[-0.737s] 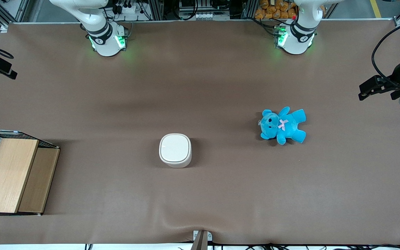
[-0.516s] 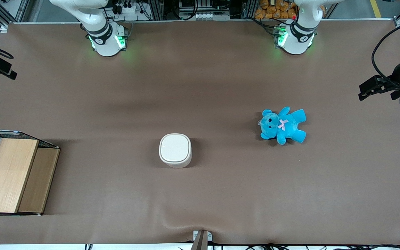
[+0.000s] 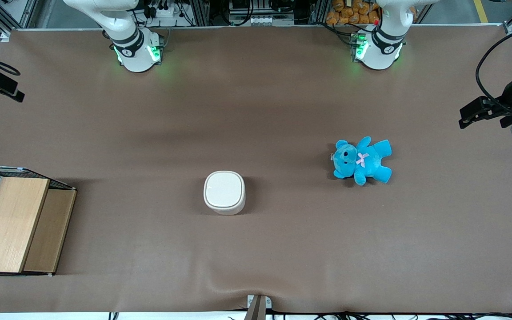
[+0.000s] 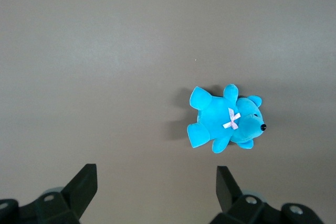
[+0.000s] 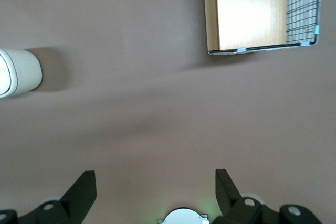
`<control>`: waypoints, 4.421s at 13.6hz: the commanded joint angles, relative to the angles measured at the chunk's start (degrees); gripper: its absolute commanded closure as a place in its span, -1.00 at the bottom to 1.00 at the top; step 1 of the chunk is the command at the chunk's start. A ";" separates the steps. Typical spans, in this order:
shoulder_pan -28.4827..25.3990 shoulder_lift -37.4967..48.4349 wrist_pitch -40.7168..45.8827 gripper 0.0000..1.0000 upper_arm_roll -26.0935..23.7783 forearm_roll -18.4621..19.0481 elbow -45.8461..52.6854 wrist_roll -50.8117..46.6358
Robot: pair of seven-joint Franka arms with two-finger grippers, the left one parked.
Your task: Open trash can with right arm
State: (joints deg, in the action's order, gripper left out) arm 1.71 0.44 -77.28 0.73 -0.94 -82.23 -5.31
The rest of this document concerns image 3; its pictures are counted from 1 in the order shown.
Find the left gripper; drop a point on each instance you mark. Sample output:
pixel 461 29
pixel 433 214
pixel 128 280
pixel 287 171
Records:
pixel 508 99

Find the white trash can lid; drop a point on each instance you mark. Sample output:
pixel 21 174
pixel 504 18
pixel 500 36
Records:
pixel 224 189

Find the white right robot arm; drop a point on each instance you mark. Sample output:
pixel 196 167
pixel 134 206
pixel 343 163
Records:
pixel 131 40

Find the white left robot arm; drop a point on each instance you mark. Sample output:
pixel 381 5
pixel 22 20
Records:
pixel 382 44

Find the white trash can bin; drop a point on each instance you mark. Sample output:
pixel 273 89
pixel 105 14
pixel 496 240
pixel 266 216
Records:
pixel 229 210

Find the blue teddy bear plush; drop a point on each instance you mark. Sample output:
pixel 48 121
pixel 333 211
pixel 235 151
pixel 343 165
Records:
pixel 362 161

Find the orange plush toys pile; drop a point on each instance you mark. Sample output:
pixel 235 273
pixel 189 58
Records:
pixel 354 12

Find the white power strip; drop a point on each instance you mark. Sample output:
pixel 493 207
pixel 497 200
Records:
pixel 162 11

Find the brown table cover cloth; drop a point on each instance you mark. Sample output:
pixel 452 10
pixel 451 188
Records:
pixel 256 111

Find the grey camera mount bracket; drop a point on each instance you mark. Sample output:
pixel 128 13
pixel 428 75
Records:
pixel 258 307

